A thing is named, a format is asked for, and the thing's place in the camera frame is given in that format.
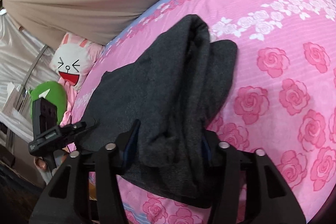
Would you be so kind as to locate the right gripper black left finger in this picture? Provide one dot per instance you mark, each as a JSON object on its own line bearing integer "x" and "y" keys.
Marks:
{"x": 86, "y": 183}

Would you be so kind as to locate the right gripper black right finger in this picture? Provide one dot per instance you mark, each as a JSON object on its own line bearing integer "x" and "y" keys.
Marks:
{"x": 269, "y": 198}

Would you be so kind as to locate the dark grey pants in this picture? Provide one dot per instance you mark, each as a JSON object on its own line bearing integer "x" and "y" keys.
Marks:
{"x": 175, "y": 89}

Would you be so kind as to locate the left hand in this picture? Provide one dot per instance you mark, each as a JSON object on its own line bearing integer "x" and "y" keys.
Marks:
{"x": 59, "y": 159}

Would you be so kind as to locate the green plush toy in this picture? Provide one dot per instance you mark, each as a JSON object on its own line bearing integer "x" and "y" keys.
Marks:
{"x": 53, "y": 92}

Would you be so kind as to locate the white satin curtain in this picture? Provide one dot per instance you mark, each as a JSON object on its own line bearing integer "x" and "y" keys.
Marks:
{"x": 19, "y": 49}

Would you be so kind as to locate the white rabbit face pillow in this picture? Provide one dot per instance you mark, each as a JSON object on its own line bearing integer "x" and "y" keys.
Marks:
{"x": 74, "y": 59}

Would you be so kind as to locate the pink rose bed sheet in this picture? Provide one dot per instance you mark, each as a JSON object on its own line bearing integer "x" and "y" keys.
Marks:
{"x": 283, "y": 96}

